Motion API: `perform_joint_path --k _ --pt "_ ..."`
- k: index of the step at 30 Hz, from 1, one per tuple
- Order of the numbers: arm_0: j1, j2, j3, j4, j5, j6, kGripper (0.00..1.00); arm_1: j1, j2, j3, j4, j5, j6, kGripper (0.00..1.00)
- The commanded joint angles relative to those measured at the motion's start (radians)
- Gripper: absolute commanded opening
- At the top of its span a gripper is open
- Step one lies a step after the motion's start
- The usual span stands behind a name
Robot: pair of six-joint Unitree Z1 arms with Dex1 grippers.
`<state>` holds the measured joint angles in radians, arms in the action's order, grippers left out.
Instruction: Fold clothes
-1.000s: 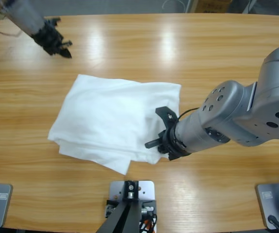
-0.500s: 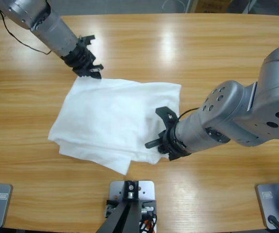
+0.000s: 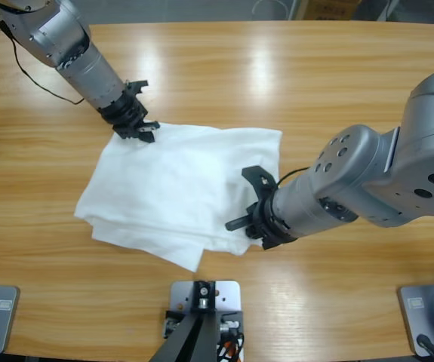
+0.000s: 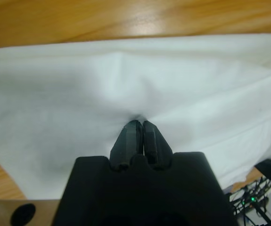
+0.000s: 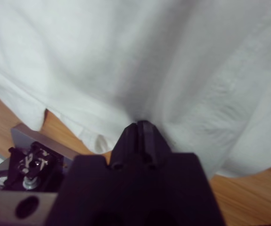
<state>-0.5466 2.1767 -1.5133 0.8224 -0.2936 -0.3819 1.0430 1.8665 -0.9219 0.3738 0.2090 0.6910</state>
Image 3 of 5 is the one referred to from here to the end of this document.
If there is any brown cardboard box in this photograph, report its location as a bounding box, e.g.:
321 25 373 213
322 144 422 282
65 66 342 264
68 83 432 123
306 0 361 20

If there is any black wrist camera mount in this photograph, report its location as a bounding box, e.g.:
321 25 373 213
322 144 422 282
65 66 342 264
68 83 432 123
124 79 149 98
241 164 279 201

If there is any white T-shirt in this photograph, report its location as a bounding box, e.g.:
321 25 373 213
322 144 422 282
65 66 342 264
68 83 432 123
73 121 284 272

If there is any black clamp bracket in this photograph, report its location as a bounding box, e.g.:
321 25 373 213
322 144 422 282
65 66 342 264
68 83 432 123
163 308 245 340

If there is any thin black cable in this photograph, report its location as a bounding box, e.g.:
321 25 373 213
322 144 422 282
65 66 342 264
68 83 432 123
0 0 86 106

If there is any white wire ring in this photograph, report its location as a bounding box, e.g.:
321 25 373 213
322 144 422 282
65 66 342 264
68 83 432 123
252 0 290 19

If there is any white mount block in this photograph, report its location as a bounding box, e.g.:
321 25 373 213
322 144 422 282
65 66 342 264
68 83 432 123
169 279 242 314

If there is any orange and black cable bundle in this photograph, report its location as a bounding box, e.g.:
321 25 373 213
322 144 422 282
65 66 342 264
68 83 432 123
216 331 246 362

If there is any base black cable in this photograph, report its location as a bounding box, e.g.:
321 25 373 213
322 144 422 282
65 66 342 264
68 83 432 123
416 333 434 359

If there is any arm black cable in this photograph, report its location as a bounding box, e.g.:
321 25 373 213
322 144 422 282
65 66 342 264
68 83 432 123
276 167 311 189

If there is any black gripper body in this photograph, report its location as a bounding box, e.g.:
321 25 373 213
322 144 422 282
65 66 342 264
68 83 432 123
245 188 297 251
98 90 160 140

